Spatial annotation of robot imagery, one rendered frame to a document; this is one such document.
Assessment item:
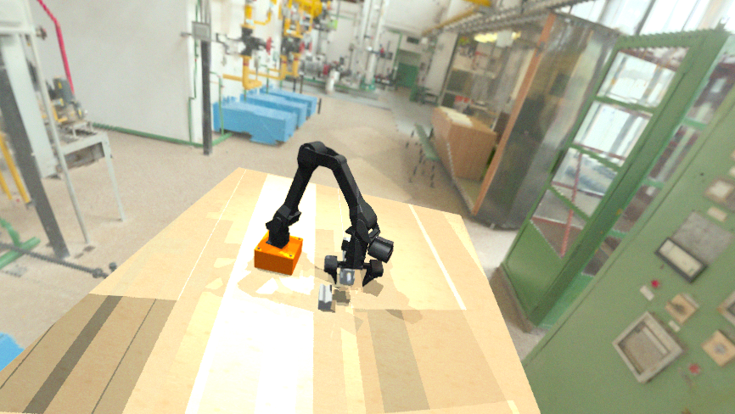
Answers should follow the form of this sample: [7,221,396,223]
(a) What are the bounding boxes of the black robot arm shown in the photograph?
[266,141,394,264]

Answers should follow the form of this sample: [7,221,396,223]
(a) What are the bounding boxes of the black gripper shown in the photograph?
[323,248,384,287]

